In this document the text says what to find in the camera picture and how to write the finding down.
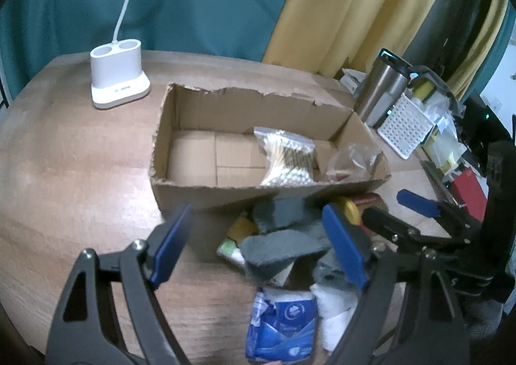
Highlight white perforated basket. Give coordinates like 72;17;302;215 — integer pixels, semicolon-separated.
378;93;434;159

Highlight bag of cotton swabs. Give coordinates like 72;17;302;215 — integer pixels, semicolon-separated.
253;127;319;187

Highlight torn cardboard box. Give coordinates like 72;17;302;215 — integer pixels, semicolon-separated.
148;83;392;214

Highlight yellow sticky notes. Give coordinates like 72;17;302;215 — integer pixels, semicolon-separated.
436;134;469;177

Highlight red box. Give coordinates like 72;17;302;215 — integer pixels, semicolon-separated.
449;171;489;221

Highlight blue tissue pack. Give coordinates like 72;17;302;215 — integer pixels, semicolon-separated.
246;286;320;361

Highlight yellow curtain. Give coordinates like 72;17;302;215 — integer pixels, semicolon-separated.
262;0;509;88

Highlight yellow sponge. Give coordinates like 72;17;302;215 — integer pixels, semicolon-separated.
410;81;437;103

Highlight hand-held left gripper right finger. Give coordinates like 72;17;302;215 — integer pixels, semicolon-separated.
322;204;472;365

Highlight white cartoon print box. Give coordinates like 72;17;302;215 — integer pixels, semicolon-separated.
217;214;259;269

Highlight white papers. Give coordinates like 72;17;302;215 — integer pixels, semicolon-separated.
341;67;365;97

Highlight white desk lamp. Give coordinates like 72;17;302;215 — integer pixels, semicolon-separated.
89;0;152;110

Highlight dark grey cloth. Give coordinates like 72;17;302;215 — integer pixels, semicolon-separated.
403;0;497;81

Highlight clear plastic bag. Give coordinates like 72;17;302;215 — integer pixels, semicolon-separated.
326;143;383;184

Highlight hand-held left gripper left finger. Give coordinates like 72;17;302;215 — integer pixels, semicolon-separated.
45;204;193;365

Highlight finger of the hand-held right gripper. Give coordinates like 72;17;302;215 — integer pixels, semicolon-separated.
360;206;461;260
396;189;484;235

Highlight stainless steel tumbler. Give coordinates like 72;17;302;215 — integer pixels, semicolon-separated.
354;48;412;129

